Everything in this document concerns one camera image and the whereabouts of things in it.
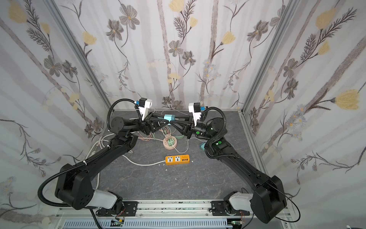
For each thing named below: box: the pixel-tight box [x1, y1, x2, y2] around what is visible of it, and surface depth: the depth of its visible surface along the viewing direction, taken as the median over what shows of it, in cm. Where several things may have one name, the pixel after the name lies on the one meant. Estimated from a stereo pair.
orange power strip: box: [164, 154, 191, 166], surface depth 92 cm
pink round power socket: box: [162, 135, 178, 150], surface depth 99 cm
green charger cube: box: [167, 138, 175, 146], surface depth 95 cm
